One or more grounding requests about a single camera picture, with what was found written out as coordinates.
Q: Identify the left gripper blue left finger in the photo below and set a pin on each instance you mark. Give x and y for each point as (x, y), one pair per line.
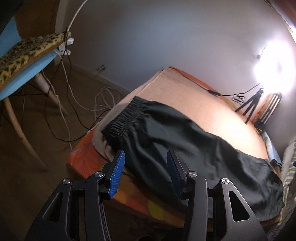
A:
(115, 173)

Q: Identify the leopard print cushion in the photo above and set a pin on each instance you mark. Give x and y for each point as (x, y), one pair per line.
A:
(26, 52)

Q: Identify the dark green pants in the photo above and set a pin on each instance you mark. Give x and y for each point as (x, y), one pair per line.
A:
(147, 130)

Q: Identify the bright round ring light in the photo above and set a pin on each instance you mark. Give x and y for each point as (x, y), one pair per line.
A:
(274, 68)

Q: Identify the folded light blue cloth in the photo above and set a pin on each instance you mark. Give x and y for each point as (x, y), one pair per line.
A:
(271, 151)

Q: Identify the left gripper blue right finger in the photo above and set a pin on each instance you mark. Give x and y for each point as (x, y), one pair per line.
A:
(178, 172)

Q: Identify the green white striped curtain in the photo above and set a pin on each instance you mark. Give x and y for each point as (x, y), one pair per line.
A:
(288, 180)

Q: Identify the brown wooden door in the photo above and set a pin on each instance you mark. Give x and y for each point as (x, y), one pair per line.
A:
(37, 18)

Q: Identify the blue chair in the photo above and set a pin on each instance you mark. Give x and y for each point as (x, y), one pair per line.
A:
(9, 37)

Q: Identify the black mini tripod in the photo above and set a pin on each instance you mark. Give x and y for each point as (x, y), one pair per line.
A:
(251, 105)

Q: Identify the orange bed mattress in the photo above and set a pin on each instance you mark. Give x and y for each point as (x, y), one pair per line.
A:
(84, 160)

